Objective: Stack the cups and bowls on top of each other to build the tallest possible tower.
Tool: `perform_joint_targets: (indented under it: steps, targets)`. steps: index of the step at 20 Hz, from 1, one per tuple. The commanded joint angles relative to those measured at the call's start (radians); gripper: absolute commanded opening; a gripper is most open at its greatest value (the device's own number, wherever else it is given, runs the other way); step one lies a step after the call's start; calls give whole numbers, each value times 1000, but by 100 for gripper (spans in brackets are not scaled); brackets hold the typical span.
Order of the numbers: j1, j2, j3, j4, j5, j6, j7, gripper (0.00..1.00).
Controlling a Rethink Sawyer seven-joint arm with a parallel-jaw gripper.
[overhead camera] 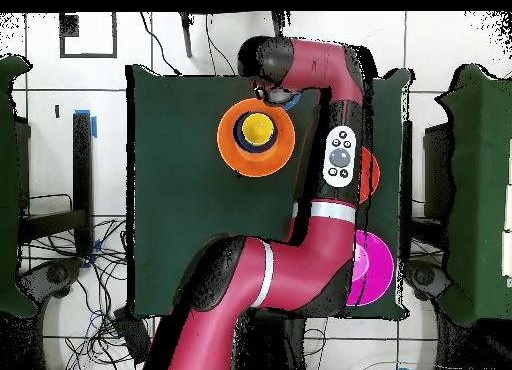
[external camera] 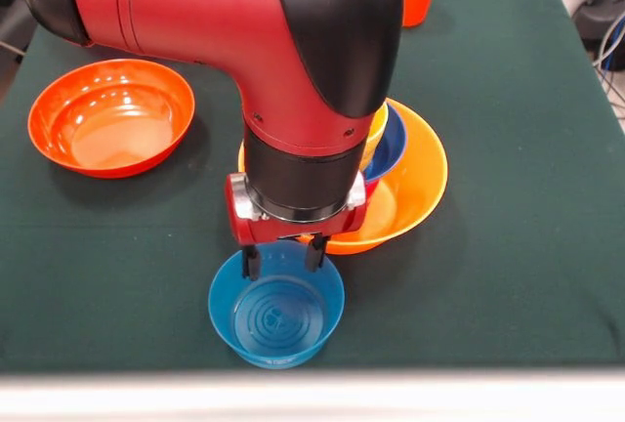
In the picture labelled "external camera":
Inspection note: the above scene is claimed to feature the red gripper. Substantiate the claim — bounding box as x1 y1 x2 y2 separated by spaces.
224 170 368 282

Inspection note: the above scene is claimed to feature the light blue bowl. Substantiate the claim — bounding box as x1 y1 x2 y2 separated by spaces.
207 239 346 370

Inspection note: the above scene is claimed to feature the dark blue bowl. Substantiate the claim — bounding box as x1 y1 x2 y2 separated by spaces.
363 105 408 185

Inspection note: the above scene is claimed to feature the yellow cup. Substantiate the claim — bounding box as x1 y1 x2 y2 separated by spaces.
359 103 390 172

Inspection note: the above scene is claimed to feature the shallow red-orange bowl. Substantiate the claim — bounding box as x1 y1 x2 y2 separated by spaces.
27 59 196 180

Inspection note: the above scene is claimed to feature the dark green tablecloth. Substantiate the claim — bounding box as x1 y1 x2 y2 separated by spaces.
0 0 625 374

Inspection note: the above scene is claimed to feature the tangle of floor cables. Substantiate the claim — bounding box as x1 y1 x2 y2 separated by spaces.
592 14 625 123

